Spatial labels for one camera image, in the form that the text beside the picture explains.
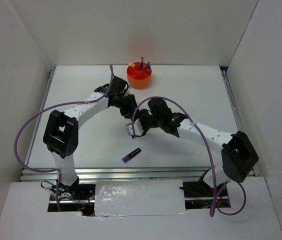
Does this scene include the purple black highlighter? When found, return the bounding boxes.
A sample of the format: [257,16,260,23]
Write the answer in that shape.
[122,147,142,164]

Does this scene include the clear blue spray bottle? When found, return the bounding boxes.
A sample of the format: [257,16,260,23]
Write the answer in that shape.
[145,61,152,75]

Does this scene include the blue pen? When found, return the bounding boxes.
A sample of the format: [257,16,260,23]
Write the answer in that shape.
[140,57,144,69]

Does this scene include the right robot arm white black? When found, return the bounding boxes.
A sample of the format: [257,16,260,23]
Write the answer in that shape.
[126,96,259,196]

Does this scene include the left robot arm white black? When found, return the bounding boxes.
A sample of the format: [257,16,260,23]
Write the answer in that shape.
[43,76,137,200]

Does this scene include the orange round compartment container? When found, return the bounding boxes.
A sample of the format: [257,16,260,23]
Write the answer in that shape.
[126,62,152,89]

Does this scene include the white foil cover plate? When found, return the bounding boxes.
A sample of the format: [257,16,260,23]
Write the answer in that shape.
[94,179,186,217]

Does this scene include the aluminium front rail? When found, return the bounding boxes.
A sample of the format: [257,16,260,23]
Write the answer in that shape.
[20,166,257,180]

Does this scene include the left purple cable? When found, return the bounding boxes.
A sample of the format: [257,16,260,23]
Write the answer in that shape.
[14,64,116,212]

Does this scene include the purple cable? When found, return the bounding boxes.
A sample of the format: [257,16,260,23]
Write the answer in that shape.
[131,96,247,218]
[14,64,116,212]

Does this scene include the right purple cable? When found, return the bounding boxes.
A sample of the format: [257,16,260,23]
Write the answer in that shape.
[131,96,247,218]

